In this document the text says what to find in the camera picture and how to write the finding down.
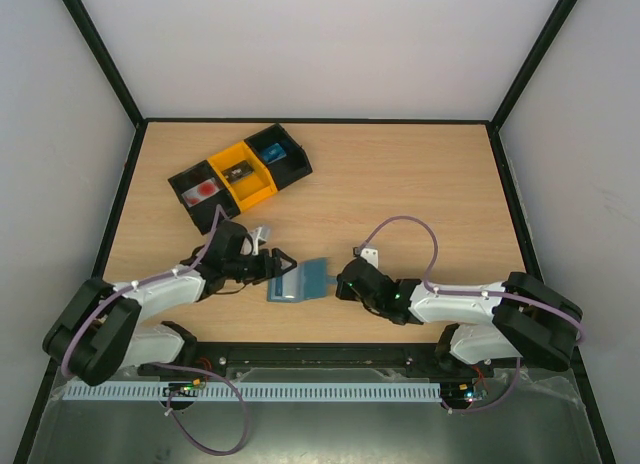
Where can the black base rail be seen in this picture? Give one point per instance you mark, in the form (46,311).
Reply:
(433,361)

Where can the yellow bin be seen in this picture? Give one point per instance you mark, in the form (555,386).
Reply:
(252,190)

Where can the teal card holder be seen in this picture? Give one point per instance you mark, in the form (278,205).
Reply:
(308,281)

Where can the red white card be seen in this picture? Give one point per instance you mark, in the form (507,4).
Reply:
(200,192)

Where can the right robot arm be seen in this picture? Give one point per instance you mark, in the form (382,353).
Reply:
(518,318)

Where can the blue card in bin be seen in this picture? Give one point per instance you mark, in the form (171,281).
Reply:
(274,152)

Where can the black cage frame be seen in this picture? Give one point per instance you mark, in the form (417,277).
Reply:
(554,23)

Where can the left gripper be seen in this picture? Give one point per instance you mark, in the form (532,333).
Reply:
(275,271)

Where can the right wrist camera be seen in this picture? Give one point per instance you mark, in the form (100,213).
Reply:
(368,253)

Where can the right black bin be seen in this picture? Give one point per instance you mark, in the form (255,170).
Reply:
(286,160)

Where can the black card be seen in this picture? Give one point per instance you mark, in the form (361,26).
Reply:
(238,172)

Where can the blue slotted cable duct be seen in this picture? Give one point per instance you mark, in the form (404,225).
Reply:
(257,392)

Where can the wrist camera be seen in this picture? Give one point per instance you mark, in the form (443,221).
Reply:
(258,237)
(368,253)

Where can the black bin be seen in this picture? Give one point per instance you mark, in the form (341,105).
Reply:
(286,160)
(202,215)

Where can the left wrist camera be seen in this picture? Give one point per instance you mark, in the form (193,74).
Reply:
(258,237)

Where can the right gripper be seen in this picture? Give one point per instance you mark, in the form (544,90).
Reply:
(345,282)

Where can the left black bin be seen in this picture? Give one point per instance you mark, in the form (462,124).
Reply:
(202,215)

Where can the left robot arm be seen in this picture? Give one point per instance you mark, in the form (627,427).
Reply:
(101,331)

